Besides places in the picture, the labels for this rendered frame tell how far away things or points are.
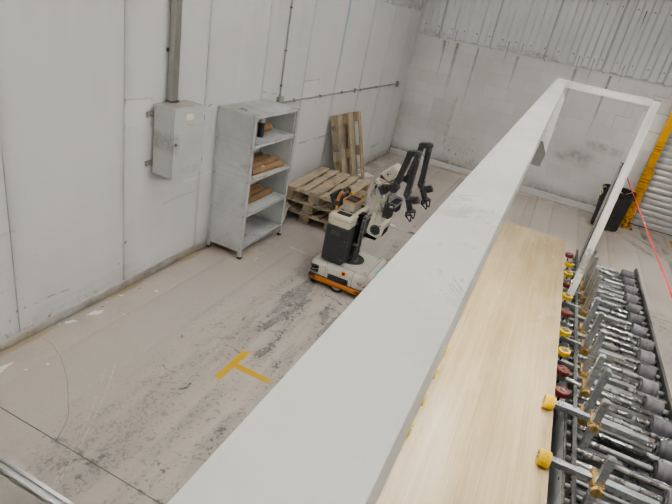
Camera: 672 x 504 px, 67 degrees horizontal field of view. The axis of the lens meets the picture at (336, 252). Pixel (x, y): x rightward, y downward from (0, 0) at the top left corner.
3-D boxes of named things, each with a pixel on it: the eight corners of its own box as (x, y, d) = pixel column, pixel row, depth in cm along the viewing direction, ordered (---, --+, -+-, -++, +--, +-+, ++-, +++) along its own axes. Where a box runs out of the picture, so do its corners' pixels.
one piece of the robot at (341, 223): (316, 268, 533) (330, 193, 497) (337, 251, 580) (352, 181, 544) (345, 279, 523) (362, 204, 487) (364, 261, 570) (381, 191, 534)
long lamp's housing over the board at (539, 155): (503, 156, 169) (511, 133, 166) (545, 100, 374) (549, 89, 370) (540, 167, 166) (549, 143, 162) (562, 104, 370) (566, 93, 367)
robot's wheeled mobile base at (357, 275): (306, 278, 537) (310, 257, 527) (331, 258, 592) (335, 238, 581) (364, 301, 517) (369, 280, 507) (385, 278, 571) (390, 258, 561)
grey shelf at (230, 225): (206, 246, 568) (217, 105, 501) (250, 223, 644) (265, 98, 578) (239, 259, 555) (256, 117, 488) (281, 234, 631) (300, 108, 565)
